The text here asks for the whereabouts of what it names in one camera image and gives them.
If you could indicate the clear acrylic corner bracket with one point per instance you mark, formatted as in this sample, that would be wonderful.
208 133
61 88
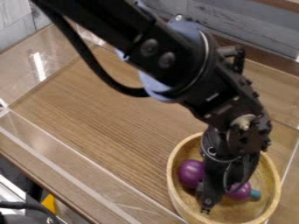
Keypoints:
90 36

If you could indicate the brown wooden bowl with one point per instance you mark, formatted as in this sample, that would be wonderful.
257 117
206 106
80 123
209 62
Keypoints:
230 211

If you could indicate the purple toy eggplant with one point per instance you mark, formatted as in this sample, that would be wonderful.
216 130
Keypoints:
192 174

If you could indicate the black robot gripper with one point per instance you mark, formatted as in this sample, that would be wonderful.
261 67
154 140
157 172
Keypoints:
226 169

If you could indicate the clear acrylic table wall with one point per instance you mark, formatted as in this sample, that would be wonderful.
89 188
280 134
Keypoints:
100 196

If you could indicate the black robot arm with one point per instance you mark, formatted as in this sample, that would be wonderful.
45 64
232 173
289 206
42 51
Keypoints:
185 69

